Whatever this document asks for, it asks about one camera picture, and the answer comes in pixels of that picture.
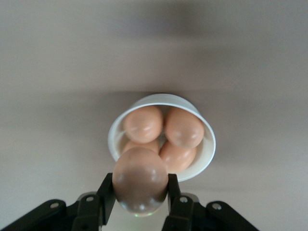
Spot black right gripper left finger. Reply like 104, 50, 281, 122
69, 172, 118, 231

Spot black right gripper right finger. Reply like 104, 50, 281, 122
163, 172, 201, 231

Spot white round bowl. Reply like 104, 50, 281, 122
107, 93, 217, 182

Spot brown egg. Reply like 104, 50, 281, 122
164, 107, 205, 148
112, 146, 168, 217
122, 139, 161, 157
159, 141, 198, 174
124, 105, 164, 144

